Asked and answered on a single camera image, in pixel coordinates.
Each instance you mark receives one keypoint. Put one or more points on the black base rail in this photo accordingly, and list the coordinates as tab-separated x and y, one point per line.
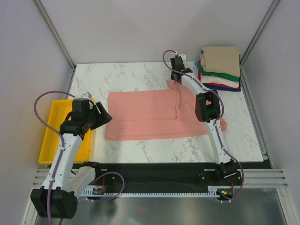
159	176

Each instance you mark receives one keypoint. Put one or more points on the aluminium frame post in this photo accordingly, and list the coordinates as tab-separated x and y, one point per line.
262	26
48	21

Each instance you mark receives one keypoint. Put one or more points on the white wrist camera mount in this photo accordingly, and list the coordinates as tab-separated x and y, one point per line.
86	95
183	56

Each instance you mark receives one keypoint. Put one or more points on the aluminium table rail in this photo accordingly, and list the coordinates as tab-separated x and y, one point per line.
254	118
41	175

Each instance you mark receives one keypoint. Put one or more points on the left aluminium table rail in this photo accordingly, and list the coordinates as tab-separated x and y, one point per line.
41	175

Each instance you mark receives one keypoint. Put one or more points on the yellow plastic tray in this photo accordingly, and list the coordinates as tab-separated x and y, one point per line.
58	112

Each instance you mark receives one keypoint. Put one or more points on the beige folded t shirt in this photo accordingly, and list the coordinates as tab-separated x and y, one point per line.
221	61

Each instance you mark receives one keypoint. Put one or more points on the red folded t shirt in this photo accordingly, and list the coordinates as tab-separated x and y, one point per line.
232	71

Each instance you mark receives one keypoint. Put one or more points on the blue folded t shirt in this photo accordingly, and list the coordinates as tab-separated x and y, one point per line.
201	71

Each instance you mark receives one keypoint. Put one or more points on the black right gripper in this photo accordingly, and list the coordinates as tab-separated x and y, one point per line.
172	78

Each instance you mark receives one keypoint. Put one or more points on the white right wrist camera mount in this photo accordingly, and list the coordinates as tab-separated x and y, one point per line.
183	56

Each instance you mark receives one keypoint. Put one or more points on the white folded t shirt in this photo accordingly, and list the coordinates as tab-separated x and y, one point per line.
219	80

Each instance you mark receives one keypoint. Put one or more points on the left aluminium frame post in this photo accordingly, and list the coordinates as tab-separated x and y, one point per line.
48	21

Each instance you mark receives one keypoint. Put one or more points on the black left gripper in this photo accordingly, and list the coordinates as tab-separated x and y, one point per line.
104	116

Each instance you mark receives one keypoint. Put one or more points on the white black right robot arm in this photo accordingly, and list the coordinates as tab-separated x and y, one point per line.
208	111

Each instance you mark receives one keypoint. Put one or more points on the green folded t shirt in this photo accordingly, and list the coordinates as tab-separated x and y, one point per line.
218	74

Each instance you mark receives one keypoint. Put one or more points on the pink t shirt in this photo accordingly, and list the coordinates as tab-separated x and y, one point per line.
153	114

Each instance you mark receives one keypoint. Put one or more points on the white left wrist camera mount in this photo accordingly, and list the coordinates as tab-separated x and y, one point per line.
86	95

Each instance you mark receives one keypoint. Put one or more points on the right aluminium table rail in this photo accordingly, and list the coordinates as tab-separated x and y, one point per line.
254	118

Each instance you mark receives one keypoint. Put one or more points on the white slotted cable duct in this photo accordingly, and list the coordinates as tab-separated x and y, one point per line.
207	192

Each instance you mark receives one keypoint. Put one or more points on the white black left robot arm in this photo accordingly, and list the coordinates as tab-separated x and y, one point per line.
58	196

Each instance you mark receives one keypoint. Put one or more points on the right aluminium frame post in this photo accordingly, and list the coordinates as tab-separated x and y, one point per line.
262	26

